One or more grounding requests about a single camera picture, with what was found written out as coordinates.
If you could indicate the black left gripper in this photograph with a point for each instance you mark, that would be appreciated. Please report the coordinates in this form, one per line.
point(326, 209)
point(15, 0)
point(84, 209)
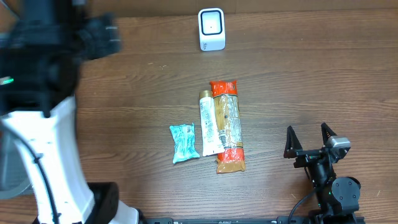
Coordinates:
point(96, 38)

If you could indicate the white tube with gold cap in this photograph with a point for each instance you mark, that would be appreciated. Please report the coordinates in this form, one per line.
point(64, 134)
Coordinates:
point(210, 136)

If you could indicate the teal tissue pack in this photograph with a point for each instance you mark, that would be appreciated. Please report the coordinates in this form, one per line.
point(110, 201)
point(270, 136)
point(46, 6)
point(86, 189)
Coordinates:
point(184, 142)

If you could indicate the grey plastic shopping basket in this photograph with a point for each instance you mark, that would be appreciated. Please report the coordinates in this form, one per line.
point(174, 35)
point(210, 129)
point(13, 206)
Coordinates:
point(14, 179)

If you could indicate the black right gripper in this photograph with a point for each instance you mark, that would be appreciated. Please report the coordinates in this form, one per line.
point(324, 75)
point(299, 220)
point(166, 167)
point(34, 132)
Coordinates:
point(293, 149)

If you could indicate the orange spaghetti pasta package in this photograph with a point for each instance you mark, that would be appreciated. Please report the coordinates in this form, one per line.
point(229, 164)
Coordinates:
point(225, 95)

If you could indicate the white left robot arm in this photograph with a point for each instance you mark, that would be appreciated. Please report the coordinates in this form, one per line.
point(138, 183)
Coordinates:
point(40, 70)

